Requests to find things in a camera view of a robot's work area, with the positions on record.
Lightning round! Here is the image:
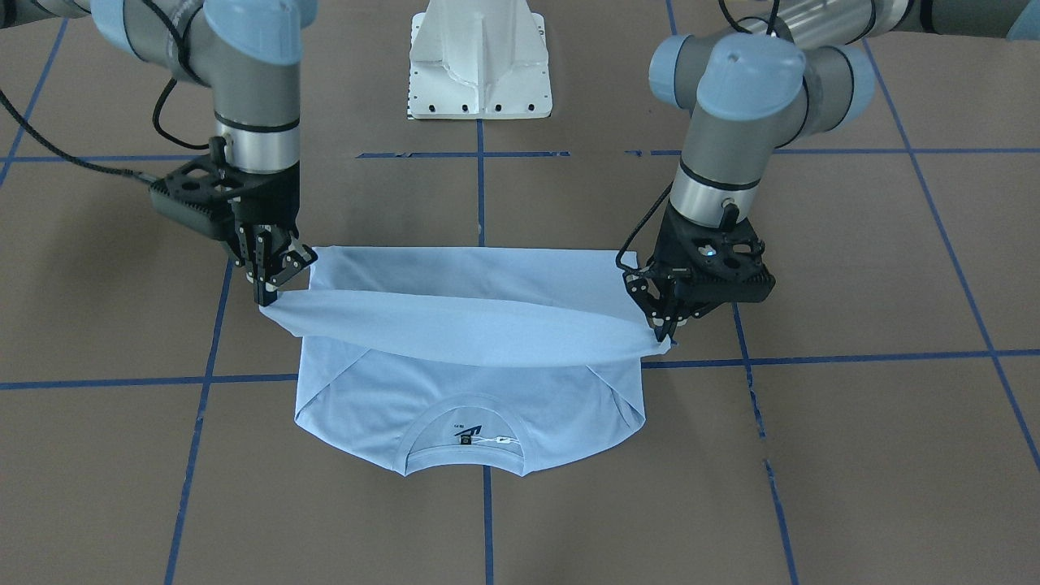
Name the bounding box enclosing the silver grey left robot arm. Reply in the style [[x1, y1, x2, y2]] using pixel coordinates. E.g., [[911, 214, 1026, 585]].
[[617, 1, 1038, 341]]

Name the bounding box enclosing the light blue t-shirt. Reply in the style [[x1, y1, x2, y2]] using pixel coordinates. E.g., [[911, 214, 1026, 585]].
[[263, 247, 671, 475]]

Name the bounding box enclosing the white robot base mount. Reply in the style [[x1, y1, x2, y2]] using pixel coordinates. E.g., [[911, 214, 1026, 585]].
[[406, 1, 553, 121]]

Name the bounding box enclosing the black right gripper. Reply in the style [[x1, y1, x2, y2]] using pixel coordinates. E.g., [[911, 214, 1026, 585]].
[[149, 155, 317, 306]]

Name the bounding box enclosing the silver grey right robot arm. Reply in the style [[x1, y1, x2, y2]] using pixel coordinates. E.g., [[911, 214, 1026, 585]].
[[2, 1, 317, 306]]

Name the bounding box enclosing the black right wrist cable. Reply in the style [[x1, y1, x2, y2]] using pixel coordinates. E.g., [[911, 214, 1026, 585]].
[[0, 90, 163, 181]]

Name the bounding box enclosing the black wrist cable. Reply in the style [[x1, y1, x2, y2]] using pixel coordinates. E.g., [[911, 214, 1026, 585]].
[[615, 180, 675, 273], [0, 90, 163, 181]]

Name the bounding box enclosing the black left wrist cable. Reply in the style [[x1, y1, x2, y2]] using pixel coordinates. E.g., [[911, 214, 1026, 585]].
[[615, 180, 675, 273]]

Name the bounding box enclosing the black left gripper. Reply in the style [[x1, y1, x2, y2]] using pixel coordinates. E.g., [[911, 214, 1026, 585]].
[[623, 204, 776, 341]]

